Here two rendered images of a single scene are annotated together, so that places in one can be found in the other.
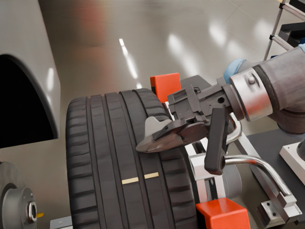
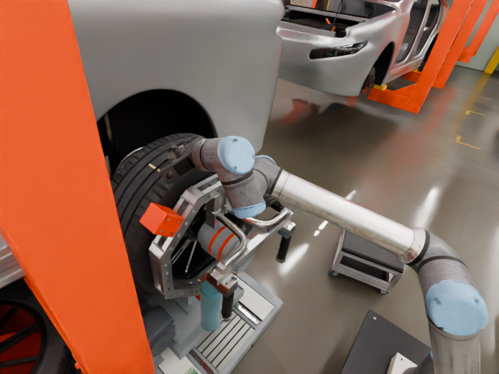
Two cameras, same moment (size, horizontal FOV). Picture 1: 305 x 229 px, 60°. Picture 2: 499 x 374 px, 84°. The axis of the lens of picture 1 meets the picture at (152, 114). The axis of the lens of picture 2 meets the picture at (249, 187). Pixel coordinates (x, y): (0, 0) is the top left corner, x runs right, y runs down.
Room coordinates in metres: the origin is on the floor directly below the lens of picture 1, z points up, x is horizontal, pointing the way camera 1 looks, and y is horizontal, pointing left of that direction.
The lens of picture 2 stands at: (0.03, -0.75, 1.68)
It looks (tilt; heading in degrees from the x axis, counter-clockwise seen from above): 36 degrees down; 49
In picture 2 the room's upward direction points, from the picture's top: 8 degrees clockwise
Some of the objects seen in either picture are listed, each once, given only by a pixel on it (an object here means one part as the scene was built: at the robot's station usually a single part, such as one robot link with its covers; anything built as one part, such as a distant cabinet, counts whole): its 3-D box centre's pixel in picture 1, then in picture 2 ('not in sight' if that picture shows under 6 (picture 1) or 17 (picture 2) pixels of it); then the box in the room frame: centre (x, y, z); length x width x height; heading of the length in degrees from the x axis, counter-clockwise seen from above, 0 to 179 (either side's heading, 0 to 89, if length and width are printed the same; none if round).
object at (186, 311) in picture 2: not in sight; (188, 286); (0.42, 0.07, 0.32); 0.40 x 0.30 x 0.28; 14
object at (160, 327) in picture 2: not in sight; (137, 320); (0.13, 0.07, 0.26); 0.42 x 0.18 x 0.35; 104
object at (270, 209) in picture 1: (277, 211); (222, 280); (0.34, -0.33, 0.93); 0.09 x 0.05 x 0.05; 104
